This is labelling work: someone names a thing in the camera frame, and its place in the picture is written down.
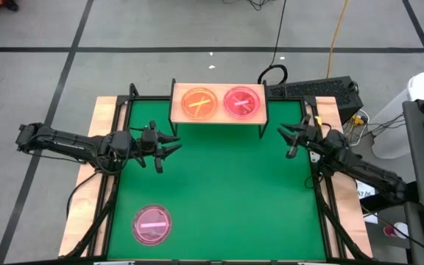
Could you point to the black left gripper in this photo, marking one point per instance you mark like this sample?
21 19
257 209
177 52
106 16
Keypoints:
148 141

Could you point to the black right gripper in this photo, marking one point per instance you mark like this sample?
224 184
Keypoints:
309 137

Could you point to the clear green plastic plate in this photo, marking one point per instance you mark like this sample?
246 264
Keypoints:
234 108
199 97

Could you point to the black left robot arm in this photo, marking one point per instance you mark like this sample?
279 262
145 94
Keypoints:
72 144

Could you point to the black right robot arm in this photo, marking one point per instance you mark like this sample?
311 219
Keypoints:
363 169

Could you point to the wooden shelf with black legs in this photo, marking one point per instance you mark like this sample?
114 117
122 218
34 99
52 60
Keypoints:
220 117

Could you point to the black computer case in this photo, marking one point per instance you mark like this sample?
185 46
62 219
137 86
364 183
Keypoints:
318 90

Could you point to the yellow plug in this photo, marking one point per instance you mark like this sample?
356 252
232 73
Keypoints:
357 120

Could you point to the green table mat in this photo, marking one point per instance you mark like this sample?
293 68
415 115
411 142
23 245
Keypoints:
226 191

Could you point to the white paper sheet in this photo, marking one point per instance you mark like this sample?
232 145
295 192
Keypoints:
364 189

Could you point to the red and white cup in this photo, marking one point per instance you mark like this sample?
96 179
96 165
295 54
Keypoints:
390 231

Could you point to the small white bracket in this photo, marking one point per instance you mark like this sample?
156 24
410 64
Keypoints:
315 156

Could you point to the black metal table frame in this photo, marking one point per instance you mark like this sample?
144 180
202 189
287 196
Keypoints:
145 98

